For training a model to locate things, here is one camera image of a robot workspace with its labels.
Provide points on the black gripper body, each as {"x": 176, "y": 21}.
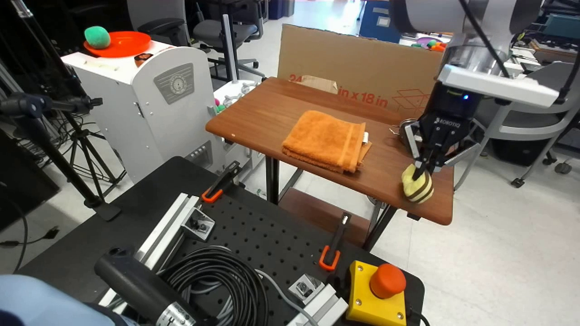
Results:
{"x": 446, "y": 124}

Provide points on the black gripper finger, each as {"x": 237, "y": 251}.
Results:
{"x": 426, "y": 162}
{"x": 439, "y": 158}

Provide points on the yellow striped plush object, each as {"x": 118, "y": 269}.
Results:
{"x": 417, "y": 185}

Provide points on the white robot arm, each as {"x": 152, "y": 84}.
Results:
{"x": 500, "y": 84}

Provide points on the light blue object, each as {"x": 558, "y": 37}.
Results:
{"x": 42, "y": 301}

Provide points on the brown cardboard box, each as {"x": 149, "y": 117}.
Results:
{"x": 363, "y": 70}

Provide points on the orange folded towel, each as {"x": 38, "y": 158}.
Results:
{"x": 326, "y": 140}

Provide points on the black chair base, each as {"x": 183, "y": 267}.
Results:
{"x": 544, "y": 166}

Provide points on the brown wooden table base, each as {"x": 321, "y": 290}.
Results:
{"x": 319, "y": 211}

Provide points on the orange black bar clamp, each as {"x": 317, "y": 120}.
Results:
{"x": 218, "y": 184}
{"x": 334, "y": 245}

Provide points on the blue bin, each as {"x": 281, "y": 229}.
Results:
{"x": 377, "y": 19}

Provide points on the brown wooden table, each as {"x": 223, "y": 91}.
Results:
{"x": 290, "y": 115}

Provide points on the yellow emergency stop box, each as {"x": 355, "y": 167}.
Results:
{"x": 373, "y": 300}

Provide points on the short aluminium extrusion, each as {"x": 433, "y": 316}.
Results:
{"x": 319, "y": 307}

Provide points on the black perforated breadboard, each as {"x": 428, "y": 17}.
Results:
{"x": 254, "y": 236}

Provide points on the white container with green items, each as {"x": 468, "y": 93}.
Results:
{"x": 232, "y": 97}

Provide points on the grey office chair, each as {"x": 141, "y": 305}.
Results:
{"x": 232, "y": 30}

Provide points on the long aluminium extrusion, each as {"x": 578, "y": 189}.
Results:
{"x": 169, "y": 233}

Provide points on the white machine cabinet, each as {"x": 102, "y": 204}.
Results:
{"x": 150, "y": 102}

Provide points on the black office chair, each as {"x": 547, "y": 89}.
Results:
{"x": 160, "y": 21}

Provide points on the orange plastic plate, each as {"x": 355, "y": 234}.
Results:
{"x": 120, "y": 44}

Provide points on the green ball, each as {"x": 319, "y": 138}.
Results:
{"x": 96, "y": 37}

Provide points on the silver corner bracket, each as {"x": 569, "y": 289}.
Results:
{"x": 305, "y": 289}
{"x": 199, "y": 223}

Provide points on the black cylindrical camera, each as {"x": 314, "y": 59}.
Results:
{"x": 136, "y": 287}

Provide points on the black camera tripod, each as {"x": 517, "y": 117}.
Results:
{"x": 54, "y": 133}

